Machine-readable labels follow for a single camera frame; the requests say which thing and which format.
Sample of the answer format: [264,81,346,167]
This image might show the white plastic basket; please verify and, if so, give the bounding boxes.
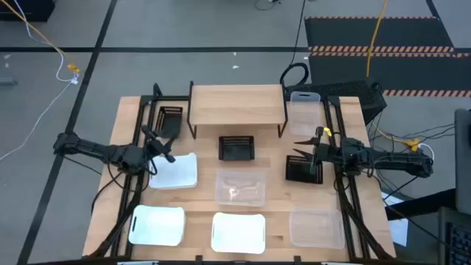
[127,204,187,247]
[148,152,199,191]

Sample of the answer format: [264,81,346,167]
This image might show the white lid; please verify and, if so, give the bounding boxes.
[210,211,267,255]

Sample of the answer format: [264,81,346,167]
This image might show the yellow floor cable with plug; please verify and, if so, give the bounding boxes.
[0,0,81,74]

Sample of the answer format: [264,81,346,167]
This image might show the grey monitor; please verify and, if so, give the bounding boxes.
[454,108,471,216]

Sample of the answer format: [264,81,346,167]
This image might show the black arm base cable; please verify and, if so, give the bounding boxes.
[91,167,124,216]

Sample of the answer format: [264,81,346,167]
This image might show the yellow hanging cable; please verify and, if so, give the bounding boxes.
[366,0,389,78]

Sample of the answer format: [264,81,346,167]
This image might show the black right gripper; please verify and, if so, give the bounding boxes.
[292,127,343,174]

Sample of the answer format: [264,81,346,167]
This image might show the clear plastic basket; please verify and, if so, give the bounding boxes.
[288,91,322,137]
[288,206,346,250]
[214,168,267,208]

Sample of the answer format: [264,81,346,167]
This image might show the black perforated computer case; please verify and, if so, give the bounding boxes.
[286,78,388,125]

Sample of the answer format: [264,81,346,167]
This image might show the black desk beam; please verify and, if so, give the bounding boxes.
[384,188,457,222]

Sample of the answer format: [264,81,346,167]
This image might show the black hazard-striped floor mat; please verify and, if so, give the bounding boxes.
[308,52,471,99]
[304,15,456,53]

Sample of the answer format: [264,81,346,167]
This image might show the black hanging cable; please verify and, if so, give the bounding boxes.
[279,0,311,88]

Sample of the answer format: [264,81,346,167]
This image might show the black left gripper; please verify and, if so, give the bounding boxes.
[141,125,177,164]

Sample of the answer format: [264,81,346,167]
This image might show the black perforated plastic basket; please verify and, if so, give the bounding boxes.
[154,105,184,140]
[218,135,256,162]
[285,154,325,185]

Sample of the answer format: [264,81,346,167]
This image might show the black floor cable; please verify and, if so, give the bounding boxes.
[253,0,283,11]

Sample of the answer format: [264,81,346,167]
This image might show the black box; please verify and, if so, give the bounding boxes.
[0,0,57,22]

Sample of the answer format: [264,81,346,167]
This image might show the wooden shelf with black legs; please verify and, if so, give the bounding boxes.
[186,80,288,140]

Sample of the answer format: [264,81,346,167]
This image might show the white floor cable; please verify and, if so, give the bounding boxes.
[0,0,80,162]

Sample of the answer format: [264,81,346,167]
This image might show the white power cable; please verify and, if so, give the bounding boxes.
[417,142,436,160]

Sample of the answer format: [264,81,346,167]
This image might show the white paper sheet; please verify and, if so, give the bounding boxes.
[380,191,410,248]

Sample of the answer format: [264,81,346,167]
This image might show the black keyboard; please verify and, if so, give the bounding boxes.
[447,222,471,265]

